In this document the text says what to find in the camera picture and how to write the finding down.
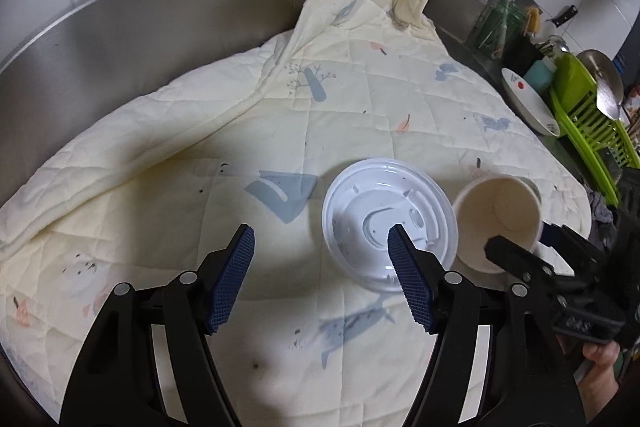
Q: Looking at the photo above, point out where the green dish rack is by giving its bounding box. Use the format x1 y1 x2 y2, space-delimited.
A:
550 52 640 206

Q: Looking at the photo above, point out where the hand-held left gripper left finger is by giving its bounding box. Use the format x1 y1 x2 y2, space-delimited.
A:
59 223 256 427

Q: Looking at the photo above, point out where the steel ladle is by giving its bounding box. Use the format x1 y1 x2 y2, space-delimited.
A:
577 49 626 121

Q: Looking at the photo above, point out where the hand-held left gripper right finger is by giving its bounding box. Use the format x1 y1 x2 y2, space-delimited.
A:
387 223 586 427

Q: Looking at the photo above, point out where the white plastic lid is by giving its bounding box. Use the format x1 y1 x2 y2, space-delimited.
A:
321 159 459 293

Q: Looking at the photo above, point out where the grey rag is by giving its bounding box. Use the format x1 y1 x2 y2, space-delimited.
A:
587 189 619 226

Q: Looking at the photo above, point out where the person's right hand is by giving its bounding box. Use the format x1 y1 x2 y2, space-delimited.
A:
575 339 640 427

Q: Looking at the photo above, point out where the white plate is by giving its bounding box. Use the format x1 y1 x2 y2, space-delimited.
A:
501 67 561 138

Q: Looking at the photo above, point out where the black handled knife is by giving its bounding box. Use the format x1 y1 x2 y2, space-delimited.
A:
550 5 579 28

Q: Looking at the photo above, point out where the cream quilted printed blanket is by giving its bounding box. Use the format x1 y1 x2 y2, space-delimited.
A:
0 0 592 427

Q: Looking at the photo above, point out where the white paper cup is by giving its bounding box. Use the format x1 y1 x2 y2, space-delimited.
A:
451 175 544 275

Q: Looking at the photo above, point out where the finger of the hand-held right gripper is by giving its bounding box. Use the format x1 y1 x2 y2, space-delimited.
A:
484 234 557 286
541 222 607 269

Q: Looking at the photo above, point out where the black container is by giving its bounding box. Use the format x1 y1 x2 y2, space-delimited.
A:
504 32 544 76

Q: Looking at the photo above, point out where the green utensil holder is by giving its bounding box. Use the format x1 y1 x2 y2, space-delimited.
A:
472 0 527 58

